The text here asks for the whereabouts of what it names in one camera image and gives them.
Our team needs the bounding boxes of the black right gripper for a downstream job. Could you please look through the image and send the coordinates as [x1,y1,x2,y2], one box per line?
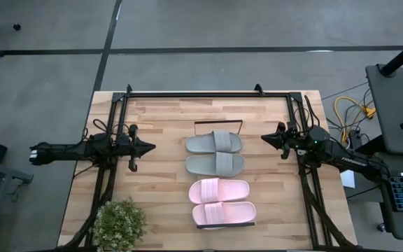
[261,131,306,160]

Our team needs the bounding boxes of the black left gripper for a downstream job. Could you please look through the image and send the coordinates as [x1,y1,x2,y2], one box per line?
[117,125,156,172]

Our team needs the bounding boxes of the grey rubber slide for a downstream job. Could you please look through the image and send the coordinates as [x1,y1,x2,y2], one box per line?
[185,129,243,155]
[185,151,246,178]

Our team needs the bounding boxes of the pink rubber slide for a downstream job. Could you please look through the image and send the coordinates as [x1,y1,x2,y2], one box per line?
[192,201,257,230]
[188,177,250,205]

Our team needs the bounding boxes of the light wooden board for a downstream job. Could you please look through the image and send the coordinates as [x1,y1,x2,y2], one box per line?
[193,119,256,230]

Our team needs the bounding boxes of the green potted plant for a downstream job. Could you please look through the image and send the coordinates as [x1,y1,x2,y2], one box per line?
[92,197,149,252]

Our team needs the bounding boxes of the white paper sheet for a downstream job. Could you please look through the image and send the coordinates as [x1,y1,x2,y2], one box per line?
[339,169,356,189]

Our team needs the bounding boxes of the grey metal side table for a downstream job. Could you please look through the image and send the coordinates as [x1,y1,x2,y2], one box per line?
[0,157,34,252]

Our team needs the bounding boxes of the black pole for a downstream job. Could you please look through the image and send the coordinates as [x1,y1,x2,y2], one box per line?
[379,31,403,77]

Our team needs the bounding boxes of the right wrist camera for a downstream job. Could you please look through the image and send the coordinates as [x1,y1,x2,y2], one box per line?
[284,120,297,136]

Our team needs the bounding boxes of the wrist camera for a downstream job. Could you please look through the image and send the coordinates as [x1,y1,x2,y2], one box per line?
[116,132,131,147]
[284,120,297,136]

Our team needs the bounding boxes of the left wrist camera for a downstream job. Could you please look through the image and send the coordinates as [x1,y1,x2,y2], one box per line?
[116,132,131,147]

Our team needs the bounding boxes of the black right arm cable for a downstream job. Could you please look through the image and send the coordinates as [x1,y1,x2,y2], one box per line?
[292,94,323,136]

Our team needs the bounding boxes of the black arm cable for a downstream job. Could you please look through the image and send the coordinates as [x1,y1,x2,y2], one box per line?
[92,118,129,137]
[292,94,323,136]

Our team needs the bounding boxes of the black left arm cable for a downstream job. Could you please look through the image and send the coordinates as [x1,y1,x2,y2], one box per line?
[92,118,129,137]

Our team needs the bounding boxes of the yellow cable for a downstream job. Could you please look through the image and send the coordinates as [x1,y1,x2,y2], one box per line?
[333,96,376,143]

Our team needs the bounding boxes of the black aluminium table frame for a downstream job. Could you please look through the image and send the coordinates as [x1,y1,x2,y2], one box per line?
[58,83,358,252]

